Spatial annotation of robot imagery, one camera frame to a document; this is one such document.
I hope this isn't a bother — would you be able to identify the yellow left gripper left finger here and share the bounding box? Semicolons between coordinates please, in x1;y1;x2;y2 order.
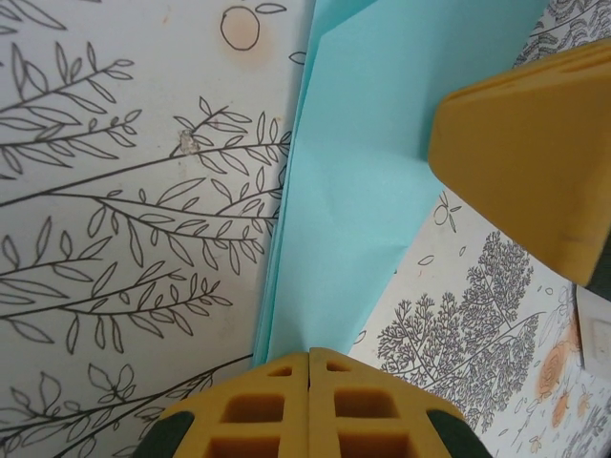
140;350;311;458

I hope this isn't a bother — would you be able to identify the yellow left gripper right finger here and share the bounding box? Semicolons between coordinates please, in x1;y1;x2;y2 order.
308;346;486;458

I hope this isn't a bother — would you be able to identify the light blue cloth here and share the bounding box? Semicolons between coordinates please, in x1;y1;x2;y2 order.
251;0;558;366

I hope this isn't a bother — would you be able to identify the white digital timer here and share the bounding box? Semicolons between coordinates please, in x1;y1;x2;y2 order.
575;285;611;371

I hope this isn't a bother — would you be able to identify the floral printed tablecloth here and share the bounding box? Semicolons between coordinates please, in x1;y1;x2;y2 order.
0;0;611;458

